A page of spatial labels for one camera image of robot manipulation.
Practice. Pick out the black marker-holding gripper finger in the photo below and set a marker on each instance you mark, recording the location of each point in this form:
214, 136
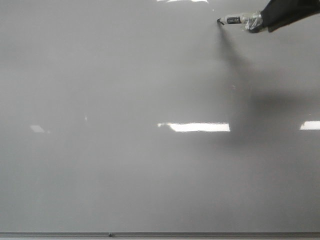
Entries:
280, 13

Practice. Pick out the white black whiteboard marker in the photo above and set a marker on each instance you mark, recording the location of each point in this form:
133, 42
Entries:
252, 22

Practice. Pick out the white whiteboard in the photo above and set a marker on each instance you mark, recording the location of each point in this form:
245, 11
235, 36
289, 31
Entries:
148, 116

